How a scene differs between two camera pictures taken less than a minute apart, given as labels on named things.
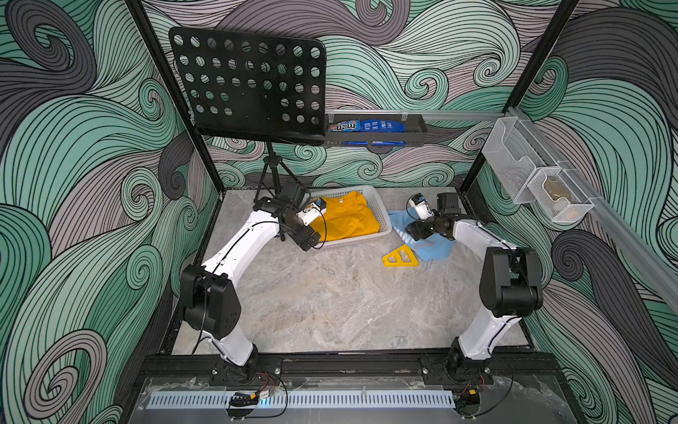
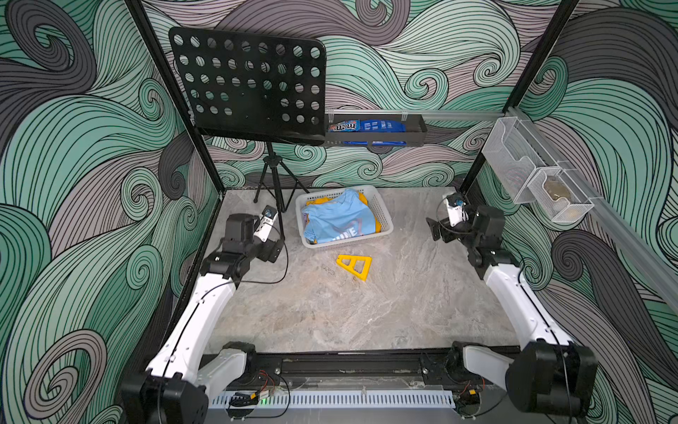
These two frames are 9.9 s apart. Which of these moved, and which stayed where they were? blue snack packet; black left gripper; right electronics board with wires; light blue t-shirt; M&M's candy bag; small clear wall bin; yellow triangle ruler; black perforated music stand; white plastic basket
Moved: black left gripper; yellow triangle ruler; light blue t-shirt
Stayed: M&M's candy bag; small clear wall bin; right electronics board with wires; black perforated music stand; blue snack packet; white plastic basket
